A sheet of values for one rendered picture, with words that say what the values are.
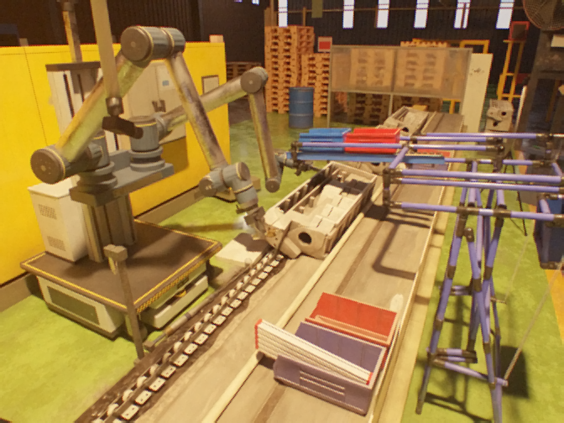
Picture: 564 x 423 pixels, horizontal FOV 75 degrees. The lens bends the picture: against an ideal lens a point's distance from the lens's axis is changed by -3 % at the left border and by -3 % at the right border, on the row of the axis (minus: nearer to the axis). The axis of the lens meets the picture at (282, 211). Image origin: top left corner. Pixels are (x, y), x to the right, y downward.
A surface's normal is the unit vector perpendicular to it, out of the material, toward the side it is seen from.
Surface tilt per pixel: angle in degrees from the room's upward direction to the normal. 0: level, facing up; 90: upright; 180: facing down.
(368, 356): 88
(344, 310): 88
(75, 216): 90
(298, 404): 0
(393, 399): 0
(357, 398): 92
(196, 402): 0
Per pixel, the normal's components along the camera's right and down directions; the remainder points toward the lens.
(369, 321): -0.45, 0.34
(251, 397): 0.00, -0.91
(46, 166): -0.22, 0.40
